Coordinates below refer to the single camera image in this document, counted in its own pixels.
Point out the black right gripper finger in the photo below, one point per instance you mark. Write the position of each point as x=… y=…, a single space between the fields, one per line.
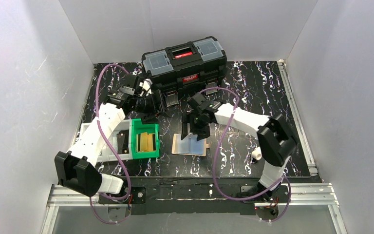
x=203 y=132
x=185 y=130

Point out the yellow cards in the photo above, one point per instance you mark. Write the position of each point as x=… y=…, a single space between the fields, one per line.
x=146 y=142

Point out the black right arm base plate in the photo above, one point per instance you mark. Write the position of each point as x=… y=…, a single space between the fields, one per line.
x=269 y=199

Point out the black plastic toolbox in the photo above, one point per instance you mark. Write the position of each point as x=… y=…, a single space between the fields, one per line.
x=186 y=68

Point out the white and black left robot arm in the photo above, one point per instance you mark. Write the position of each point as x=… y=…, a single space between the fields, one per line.
x=125 y=123

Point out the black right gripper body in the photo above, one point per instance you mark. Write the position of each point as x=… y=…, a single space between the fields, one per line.
x=195 y=122

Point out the aluminium front rail frame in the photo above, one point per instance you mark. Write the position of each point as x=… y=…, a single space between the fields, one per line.
x=313 y=209

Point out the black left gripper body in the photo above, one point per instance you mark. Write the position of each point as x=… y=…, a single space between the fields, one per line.
x=158 y=105

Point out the green plastic bin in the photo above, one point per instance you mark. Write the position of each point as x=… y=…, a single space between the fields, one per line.
x=137 y=127

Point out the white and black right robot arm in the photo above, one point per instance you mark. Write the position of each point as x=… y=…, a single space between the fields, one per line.
x=277 y=141

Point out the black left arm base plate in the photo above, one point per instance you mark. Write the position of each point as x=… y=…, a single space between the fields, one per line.
x=137 y=196

